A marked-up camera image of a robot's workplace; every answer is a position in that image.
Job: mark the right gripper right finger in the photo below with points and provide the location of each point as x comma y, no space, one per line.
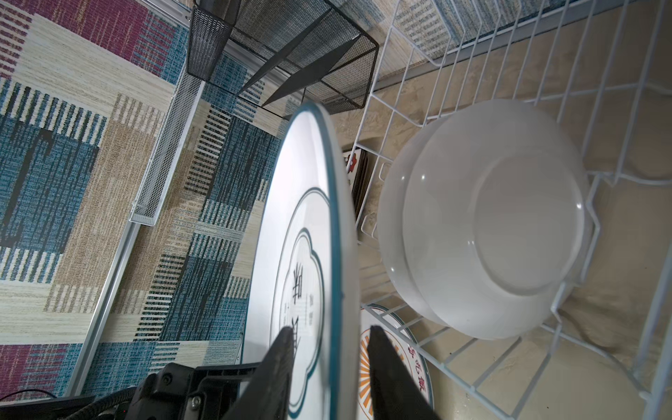
394,393

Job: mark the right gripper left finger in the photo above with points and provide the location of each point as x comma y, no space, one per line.
267,395

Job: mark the white round plate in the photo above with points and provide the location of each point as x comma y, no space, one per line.
402,342
304,273
495,224
389,221

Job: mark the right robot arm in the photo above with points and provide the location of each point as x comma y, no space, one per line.
175,392

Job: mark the black mesh shelf rack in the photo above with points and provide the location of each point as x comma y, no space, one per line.
328,58

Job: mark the white mesh wall basket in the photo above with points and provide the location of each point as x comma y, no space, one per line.
166,152

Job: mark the white wire dish rack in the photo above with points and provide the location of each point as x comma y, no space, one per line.
602,70

